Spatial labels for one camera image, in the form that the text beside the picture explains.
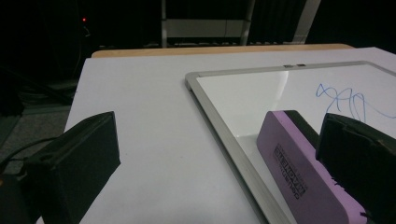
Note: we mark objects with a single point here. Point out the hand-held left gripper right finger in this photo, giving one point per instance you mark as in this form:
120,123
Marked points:
358,155

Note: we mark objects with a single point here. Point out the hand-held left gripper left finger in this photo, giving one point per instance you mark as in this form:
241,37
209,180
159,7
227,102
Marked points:
74,168

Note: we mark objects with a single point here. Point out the purple whiteboard eraser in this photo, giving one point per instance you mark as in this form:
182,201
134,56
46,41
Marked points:
289,161

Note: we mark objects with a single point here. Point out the silver-framed whiteboard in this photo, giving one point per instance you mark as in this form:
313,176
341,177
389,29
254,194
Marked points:
249,99

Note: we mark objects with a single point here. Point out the large white table sheet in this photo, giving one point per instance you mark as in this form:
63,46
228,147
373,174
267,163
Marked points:
140,124

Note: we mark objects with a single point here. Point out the black tripod stand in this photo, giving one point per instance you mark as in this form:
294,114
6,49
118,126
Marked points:
37,93

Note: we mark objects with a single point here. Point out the dark device with red light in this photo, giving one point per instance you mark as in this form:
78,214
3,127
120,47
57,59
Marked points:
84,19

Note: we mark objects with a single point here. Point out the grey metal stand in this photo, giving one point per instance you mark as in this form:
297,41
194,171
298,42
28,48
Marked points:
199,28

